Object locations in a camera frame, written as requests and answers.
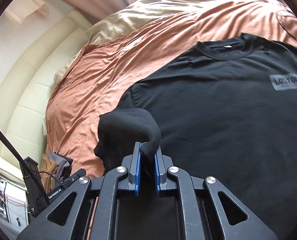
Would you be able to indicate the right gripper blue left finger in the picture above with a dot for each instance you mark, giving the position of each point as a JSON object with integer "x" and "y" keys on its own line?
{"x": 134, "y": 170}

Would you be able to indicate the stack of folded clothes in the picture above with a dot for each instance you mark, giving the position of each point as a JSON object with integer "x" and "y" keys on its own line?
{"x": 55, "y": 168}

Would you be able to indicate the orange-brown bed blanket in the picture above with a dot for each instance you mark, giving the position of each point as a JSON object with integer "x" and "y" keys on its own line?
{"x": 98, "y": 75}

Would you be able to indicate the beige hanging cloth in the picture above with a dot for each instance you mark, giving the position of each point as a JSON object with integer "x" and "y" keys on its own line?
{"x": 19, "y": 10}

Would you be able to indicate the cream leather headboard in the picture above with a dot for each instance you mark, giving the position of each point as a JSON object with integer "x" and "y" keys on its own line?
{"x": 26, "y": 89}

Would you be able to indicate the black long-sleeve sweatshirt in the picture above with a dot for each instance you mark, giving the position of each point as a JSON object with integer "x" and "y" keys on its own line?
{"x": 226, "y": 108}

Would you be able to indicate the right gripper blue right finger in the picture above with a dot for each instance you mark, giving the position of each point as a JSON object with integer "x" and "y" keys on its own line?
{"x": 160, "y": 172}

